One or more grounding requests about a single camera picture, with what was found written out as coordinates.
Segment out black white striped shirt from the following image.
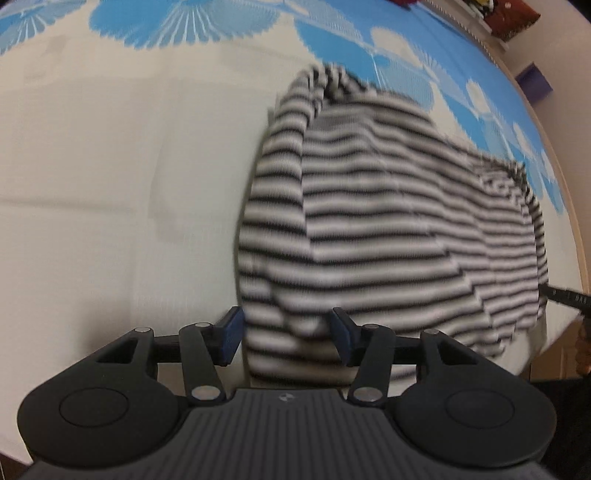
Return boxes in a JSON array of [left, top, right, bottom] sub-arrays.
[[238, 65, 548, 387]]

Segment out person's right hand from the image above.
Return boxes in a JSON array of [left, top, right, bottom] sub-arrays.
[[575, 317, 591, 377]]

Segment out purple box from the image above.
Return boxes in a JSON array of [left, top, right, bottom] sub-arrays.
[[515, 63, 553, 104]]

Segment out blue white patterned bedsheet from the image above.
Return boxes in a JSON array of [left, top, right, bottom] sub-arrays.
[[1, 1, 589, 462]]

